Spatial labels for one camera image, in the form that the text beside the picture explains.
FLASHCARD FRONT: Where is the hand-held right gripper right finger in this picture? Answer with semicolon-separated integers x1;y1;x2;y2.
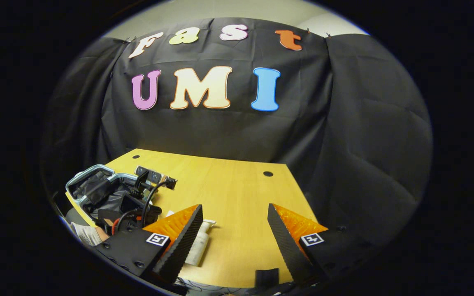
267;203;381;288

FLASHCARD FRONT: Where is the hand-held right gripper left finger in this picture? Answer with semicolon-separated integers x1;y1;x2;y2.
93;204;204;284

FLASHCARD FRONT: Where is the white pump bottle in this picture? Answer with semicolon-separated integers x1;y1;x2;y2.
184;219;217;267

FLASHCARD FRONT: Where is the dark box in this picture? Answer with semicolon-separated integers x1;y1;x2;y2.
256;268;279;289

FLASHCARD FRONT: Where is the black backdrop cloth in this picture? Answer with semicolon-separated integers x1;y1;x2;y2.
42;17;433;247

